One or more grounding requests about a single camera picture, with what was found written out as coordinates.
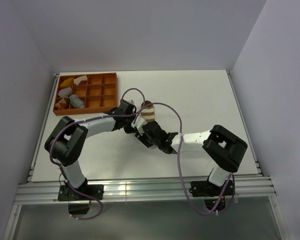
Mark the brown striped sock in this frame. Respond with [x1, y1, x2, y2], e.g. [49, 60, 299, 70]
[140, 100, 155, 123]

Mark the grey sock with black stripes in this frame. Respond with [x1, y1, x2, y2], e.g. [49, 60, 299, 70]
[69, 94, 85, 109]

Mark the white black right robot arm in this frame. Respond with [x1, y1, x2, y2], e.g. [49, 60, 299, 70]
[131, 118, 248, 195]

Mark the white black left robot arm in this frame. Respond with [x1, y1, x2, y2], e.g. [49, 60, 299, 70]
[44, 100, 136, 200]

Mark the orange wooden compartment tray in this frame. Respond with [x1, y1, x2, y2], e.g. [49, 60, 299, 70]
[52, 72, 118, 116]

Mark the white maroon rolled sock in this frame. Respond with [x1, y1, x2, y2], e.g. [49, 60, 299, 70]
[73, 75, 88, 86]

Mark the yellow rolled sock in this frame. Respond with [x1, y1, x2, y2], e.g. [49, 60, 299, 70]
[60, 77, 74, 88]

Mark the orange white rolled sock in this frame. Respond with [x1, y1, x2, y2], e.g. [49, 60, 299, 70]
[54, 97, 70, 110]

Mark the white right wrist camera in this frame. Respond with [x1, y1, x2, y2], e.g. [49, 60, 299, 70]
[131, 116, 148, 136]

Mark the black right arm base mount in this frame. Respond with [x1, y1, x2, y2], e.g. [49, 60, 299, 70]
[189, 180, 235, 212]

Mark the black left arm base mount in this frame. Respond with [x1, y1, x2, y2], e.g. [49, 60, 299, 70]
[57, 180, 104, 218]

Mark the aluminium table edge rail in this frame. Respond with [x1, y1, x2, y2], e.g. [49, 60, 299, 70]
[226, 70, 263, 175]

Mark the aluminium front frame rail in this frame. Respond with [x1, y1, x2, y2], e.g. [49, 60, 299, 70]
[13, 175, 276, 205]

